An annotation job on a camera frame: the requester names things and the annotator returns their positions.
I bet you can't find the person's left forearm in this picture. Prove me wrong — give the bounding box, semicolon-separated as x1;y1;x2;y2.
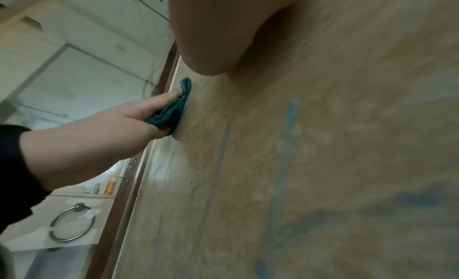
0;122;108;235

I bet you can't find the person's left hand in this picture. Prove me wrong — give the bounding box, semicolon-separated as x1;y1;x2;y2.
94;89;184;171

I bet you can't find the person's right hand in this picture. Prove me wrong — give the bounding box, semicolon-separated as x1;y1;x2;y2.
168;0;313;76

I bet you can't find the brown wooden door frame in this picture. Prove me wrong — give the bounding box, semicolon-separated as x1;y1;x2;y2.
84;40;181;279

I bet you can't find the chrome towel ring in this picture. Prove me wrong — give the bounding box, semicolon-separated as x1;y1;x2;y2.
49;202;96;242

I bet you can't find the orange bottle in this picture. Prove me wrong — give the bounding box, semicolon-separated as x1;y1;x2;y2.
103;174;119;196

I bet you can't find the light wooden door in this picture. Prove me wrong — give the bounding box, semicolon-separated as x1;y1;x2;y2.
112;0;459;279

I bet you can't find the teal cleaning cloth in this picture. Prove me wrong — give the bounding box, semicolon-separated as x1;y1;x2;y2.
145;77;194;136

